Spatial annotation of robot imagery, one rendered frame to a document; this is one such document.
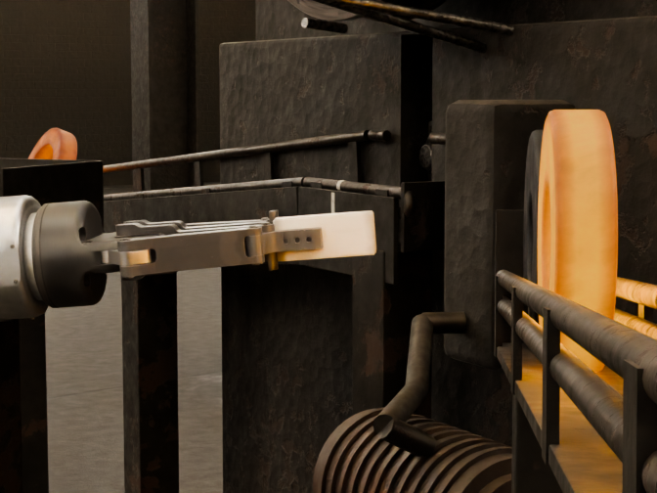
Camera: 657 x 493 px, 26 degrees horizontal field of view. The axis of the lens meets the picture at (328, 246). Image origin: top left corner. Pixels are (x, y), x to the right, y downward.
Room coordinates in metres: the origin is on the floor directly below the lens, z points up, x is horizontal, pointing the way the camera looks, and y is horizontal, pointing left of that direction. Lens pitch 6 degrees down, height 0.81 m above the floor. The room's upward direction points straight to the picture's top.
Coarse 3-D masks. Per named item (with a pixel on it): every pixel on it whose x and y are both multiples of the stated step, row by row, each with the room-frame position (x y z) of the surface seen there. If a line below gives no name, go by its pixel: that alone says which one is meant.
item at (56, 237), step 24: (48, 216) 0.99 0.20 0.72; (72, 216) 0.98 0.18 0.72; (96, 216) 1.02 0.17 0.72; (48, 240) 0.98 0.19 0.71; (72, 240) 0.97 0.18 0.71; (96, 240) 0.98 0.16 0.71; (48, 264) 0.97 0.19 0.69; (72, 264) 0.97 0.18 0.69; (96, 264) 0.97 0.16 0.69; (48, 288) 0.98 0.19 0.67; (72, 288) 0.98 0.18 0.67; (96, 288) 1.00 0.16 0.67
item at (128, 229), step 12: (120, 228) 0.99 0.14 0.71; (132, 228) 0.99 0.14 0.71; (144, 228) 0.99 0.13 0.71; (156, 228) 0.98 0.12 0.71; (168, 228) 0.98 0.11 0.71; (216, 228) 0.99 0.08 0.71; (228, 228) 0.98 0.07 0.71; (264, 228) 0.98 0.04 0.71; (276, 252) 0.98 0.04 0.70; (276, 264) 0.98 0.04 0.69; (144, 276) 0.99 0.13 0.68
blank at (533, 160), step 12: (540, 132) 0.97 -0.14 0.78; (528, 144) 1.02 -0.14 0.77; (540, 144) 0.95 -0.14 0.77; (528, 156) 1.01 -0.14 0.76; (540, 156) 0.94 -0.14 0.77; (528, 168) 1.01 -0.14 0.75; (528, 180) 1.01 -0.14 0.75; (528, 192) 1.01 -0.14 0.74; (528, 204) 1.01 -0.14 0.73; (528, 216) 1.02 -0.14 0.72; (528, 228) 1.02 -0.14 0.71; (528, 240) 1.02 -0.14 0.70; (528, 252) 1.02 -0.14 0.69; (528, 264) 1.01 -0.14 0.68; (528, 276) 1.01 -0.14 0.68; (528, 312) 0.98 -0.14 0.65
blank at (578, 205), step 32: (544, 128) 0.86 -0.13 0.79; (576, 128) 0.80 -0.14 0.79; (608, 128) 0.80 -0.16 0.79; (544, 160) 0.86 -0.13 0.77; (576, 160) 0.78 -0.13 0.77; (608, 160) 0.77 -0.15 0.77; (544, 192) 0.86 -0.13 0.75; (576, 192) 0.76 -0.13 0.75; (608, 192) 0.76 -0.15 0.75; (544, 224) 0.87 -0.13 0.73; (576, 224) 0.76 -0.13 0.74; (608, 224) 0.76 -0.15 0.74; (544, 256) 0.86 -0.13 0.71; (576, 256) 0.76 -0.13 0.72; (608, 256) 0.76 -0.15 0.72; (576, 288) 0.76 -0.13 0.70; (608, 288) 0.76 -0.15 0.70; (576, 352) 0.78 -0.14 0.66
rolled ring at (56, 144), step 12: (48, 132) 2.47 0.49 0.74; (60, 132) 2.42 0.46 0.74; (36, 144) 2.50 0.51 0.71; (48, 144) 2.45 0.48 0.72; (60, 144) 2.39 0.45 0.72; (72, 144) 2.41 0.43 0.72; (36, 156) 2.49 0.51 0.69; (48, 156) 2.49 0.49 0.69; (60, 156) 2.38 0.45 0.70; (72, 156) 2.39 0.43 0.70
